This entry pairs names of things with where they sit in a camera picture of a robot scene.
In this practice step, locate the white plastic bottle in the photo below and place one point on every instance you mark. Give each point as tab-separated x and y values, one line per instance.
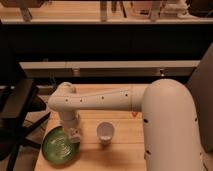
74	135

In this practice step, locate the green ceramic bowl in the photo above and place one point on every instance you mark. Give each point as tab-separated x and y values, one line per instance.
57	148

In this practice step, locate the black office chair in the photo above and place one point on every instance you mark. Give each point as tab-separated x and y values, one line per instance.
17	98

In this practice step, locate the white paper cup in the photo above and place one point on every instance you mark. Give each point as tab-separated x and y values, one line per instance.
105	132

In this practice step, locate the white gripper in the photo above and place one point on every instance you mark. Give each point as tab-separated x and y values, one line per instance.
71	126

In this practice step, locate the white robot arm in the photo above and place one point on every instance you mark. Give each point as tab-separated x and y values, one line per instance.
170	123

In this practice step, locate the long grey rail shelf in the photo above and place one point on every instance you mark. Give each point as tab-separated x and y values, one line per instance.
109	68

